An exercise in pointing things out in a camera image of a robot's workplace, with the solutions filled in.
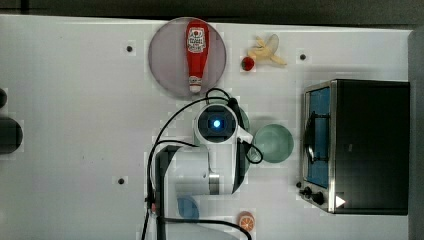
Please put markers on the toy orange half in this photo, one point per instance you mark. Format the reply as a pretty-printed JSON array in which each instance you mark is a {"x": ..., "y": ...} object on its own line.
[{"x": 246, "y": 220}]

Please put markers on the peeled toy banana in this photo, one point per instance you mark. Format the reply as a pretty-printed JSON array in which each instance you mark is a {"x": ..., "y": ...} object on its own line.
[{"x": 265, "y": 50}]

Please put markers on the red ketchup bottle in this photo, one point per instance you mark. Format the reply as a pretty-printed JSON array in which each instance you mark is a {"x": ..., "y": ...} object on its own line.
[{"x": 197, "y": 50}]

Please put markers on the red toy strawberry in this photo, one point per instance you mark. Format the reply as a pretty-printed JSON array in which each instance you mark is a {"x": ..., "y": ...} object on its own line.
[{"x": 247, "y": 63}]

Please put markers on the grey round plate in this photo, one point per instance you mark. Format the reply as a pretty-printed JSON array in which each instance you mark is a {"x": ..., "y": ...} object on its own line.
[{"x": 168, "y": 63}]

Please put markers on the small black cylinder holder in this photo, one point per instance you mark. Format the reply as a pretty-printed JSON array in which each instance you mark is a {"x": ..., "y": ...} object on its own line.
[{"x": 3, "y": 98}]

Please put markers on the mint green mug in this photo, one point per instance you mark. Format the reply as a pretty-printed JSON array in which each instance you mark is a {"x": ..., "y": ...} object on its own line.
[{"x": 275, "y": 142}]

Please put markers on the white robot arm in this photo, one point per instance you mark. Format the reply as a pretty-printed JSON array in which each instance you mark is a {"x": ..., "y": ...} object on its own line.
[{"x": 184, "y": 171}]

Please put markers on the black toaster oven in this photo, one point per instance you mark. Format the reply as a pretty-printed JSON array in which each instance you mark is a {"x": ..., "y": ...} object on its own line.
[{"x": 355, "y": 147}]

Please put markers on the blue bowl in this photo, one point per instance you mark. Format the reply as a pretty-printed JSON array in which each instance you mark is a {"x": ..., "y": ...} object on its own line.
[{"x": 188, "y": 208}]

